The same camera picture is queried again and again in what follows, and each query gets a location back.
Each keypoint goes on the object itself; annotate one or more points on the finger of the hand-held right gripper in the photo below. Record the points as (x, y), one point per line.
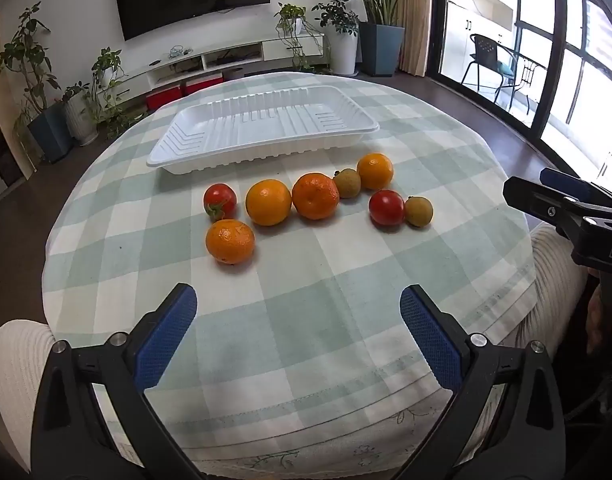
(563, 181)
(541, 201)

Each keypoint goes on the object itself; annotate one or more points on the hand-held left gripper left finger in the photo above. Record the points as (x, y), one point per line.
(168, 332)

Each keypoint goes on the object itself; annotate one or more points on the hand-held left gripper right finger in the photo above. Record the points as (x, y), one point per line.
(428, 332)

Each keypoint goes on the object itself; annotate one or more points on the orange with dark spot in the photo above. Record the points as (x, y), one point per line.
(229, 241)

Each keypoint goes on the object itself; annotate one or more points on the brown longan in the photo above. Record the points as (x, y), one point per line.
(418, 211)
(347, 183)

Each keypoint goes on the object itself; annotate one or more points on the stemless red tomato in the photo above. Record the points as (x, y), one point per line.
(386, 207)

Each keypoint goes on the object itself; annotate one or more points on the red tomato with green stem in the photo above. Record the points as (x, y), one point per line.
(219, 201)

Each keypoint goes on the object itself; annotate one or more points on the large smooth orange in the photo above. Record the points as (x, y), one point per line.
(268, 202)

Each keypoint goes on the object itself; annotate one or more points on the dark orange mandarin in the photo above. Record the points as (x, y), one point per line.
(315, 196)

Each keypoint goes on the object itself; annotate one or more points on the white plastic tray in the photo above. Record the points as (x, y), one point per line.
(266, 125)

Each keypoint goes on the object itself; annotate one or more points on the person's right hand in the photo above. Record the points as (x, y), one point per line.
(595, 320)

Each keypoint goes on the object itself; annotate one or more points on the person's right leg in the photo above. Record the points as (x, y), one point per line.
(556, 285)

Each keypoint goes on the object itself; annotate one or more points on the person's leg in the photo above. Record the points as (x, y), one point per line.
(556, 285)
(15, 375)

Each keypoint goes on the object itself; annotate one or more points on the black metal side table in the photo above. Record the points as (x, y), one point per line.
(526, 77)

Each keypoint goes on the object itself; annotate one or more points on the black framed glass door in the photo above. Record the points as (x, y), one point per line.
(551, 60)

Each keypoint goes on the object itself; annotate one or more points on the green checked tablecloth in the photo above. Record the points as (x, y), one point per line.
(296, 310)

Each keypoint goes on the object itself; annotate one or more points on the black metal chair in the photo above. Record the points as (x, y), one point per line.
(488, 62)

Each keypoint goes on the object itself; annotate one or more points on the person's left leg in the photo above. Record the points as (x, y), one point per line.
(15, 375)

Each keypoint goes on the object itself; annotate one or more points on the small round orange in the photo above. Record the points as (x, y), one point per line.
(375, 171)

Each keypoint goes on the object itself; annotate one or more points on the white balcony cabinet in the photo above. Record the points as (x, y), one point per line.
(481, 7)

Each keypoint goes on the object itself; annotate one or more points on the beige curtain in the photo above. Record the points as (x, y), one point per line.
(413, 15)

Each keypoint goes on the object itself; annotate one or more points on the large plant in blue pot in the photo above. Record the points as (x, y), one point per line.
(381, 35)

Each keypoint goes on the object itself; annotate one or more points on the leafy plant in white pot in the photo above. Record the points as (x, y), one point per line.
(80, 117)

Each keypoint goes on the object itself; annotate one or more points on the red storage box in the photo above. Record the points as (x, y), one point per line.
(163, 97)
(203, 84)

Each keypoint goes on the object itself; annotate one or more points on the bushy plant in white pot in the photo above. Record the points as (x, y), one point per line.
(342, 40)

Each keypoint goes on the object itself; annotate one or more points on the trailing pothos plant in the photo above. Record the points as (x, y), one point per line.
(108, 72)

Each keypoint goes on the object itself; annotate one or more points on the white television cabinet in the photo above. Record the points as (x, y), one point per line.
(220, 57)

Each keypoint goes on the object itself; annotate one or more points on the tall plant in dark pot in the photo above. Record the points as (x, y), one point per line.
(33, 85)

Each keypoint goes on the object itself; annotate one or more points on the trailing plant on cabinet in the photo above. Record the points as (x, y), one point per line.
(292, 27)

